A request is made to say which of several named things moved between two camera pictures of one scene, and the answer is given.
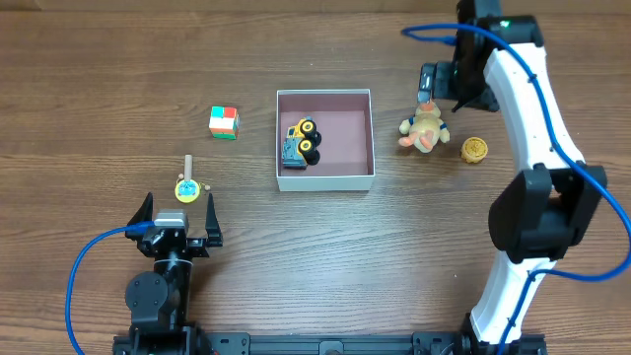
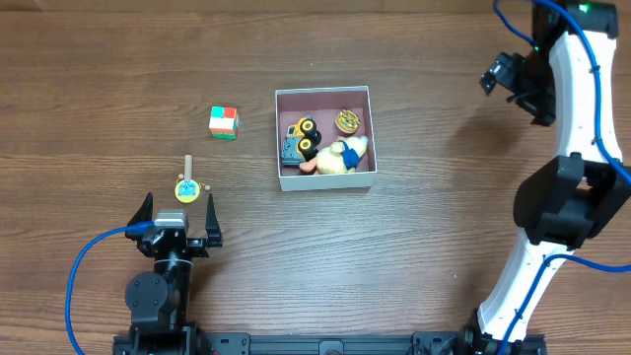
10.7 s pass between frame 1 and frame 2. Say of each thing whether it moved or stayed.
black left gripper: stayed
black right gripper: moved
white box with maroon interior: stayed
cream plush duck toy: moved
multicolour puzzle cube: stayed
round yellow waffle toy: moved
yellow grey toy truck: stayed
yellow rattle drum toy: stayed
